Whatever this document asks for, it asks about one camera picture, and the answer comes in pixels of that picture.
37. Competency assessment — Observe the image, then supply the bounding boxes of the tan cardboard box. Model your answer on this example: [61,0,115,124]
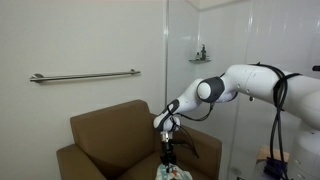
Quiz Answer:
[256,145,290,162]

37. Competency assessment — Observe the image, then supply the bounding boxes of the glass shower door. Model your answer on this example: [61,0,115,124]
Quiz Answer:
[166,0,320,180]

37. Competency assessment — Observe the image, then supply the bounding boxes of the blue purple object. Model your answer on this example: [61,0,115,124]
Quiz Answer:
[264,157,288,180]

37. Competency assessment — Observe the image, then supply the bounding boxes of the chrome shower door handle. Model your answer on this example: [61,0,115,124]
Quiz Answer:
[249,96,255,102]

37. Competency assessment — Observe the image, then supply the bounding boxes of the chrome wall towel bar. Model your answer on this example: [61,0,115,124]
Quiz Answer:
[29,69,140,83]

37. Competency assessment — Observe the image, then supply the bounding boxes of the glass corner shower shelf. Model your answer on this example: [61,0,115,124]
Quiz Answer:
[189,59,211,64]

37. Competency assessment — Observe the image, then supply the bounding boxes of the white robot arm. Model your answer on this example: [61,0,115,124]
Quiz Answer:
[153,64,320,180]

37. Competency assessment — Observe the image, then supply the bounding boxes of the white blue patterned towel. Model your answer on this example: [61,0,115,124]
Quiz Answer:
[155,164,193,180]

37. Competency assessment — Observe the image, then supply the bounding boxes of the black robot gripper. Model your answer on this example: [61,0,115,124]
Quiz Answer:
[160,141,176,165]

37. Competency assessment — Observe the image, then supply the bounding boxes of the brown armchair sofa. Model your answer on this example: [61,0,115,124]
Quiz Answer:
[57,100,222,180]

